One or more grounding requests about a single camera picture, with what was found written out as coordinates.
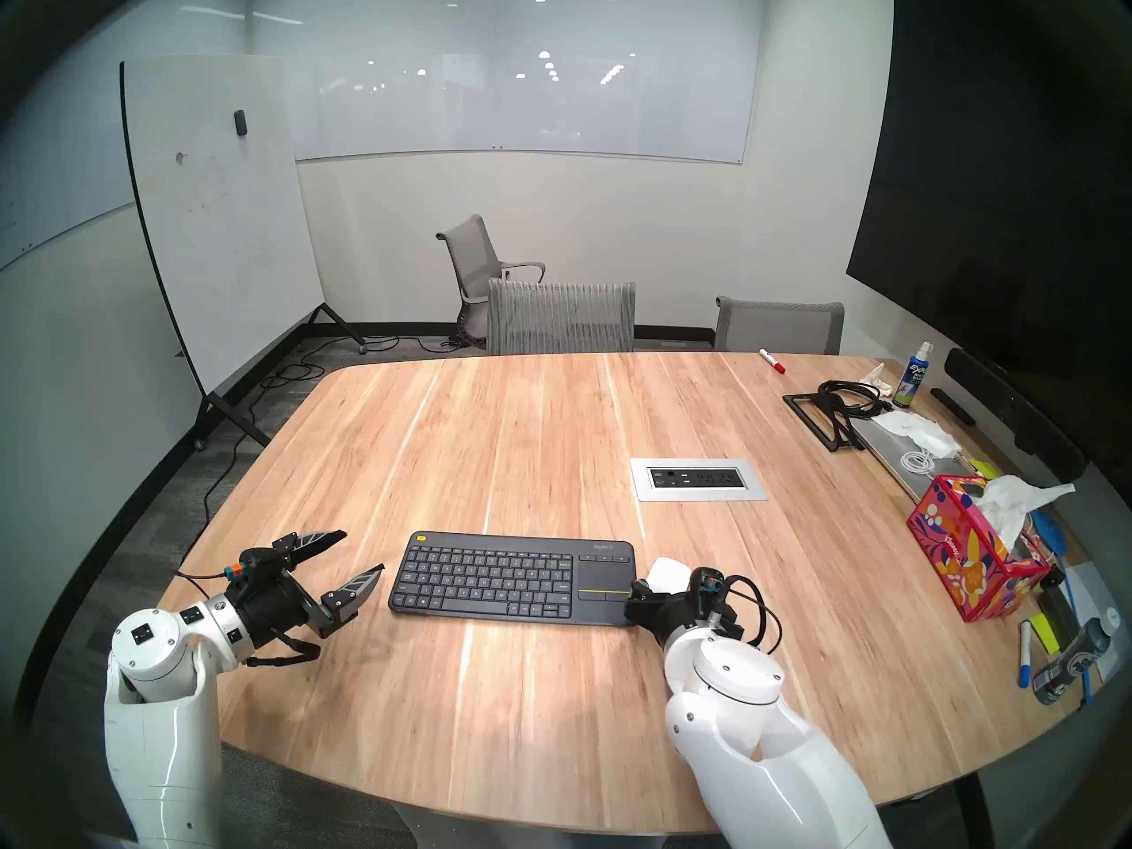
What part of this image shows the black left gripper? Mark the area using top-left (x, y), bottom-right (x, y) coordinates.
top-left (224, 529), bottom-right (386, 655)

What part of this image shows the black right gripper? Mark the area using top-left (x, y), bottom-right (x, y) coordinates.
top-left (624, 567), bottom-right (744, 652)

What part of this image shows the black wireless keyboard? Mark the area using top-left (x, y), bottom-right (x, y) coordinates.
top-left (388, 531), bottom-right (638, 628)

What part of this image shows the silver table power outlet panel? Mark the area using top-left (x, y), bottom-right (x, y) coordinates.
top-left (630, 457), bottom-right (769, 503)

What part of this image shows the black laptop stand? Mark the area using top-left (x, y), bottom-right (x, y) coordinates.
top-left (782, 391), bottom-right (866, 453)

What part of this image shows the silver closed laptop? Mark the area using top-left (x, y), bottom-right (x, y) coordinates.
top-left (849, 414), bottom-right (983, 505)

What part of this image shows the grey mesh office chair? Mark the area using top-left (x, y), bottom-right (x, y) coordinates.
top-left (486, 278), bottom-right (637, 356)
top-left (714, 295), bottom-right (845, 356)

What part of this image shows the large crumpled white tissue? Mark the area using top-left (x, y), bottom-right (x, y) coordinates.
top-left (876, 409), bottom-right (963, 457)

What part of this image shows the red floral tissue box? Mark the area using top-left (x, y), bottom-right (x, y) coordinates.
top-left (906, 474), bottom-right (1053, 623)

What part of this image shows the grey armrest office chair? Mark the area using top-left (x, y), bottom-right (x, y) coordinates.
top-left (435, 214), bottom-right (547, 348)

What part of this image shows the whiteboard cleaner spray bottle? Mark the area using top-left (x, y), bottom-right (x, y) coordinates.
top-left (892, 340), bottom-right (935, 409)

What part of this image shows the black remote control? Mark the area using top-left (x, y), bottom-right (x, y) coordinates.
top-left (930, 386), bottom-right (977, 427)

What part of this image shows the rolling whiteboard on black stand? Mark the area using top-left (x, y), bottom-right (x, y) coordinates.
top-left (119, 54), bottom-right (368, 450)

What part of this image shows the white facial tissue sheet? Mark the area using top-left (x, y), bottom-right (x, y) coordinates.
top-left (977, 474), bottom-right (1078, 547)

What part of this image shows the black video conference bar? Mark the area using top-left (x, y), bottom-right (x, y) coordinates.
top-left (944, 348), bottom-right (1089, 484)

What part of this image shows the white paper sheet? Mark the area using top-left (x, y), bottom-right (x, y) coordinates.
top-left (1061, 560), bottom-right (1128, 654)

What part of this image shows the large black TV screen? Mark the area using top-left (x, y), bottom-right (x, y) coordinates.
top-left (845, 0), bottom-right (1132, 415)

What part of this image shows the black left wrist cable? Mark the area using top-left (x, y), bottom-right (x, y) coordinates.
top-left (172, 569), bottom-right (321, 668)

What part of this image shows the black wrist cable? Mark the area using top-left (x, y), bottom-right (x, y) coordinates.
top-left (172, 569), bottom-right (321, 668)
top-left (723, 575), bottom-right (784, 654)

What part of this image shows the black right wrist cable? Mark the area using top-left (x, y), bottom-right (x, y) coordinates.
top-left (723, 575), bottom-right (784, 654)

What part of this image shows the black floor cable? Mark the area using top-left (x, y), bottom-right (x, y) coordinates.
top-left (203, 330), bottom-right (461, 539)

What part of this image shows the coiled black cable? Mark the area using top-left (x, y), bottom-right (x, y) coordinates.
top-left (818, 379), bottom-right (894, 417)

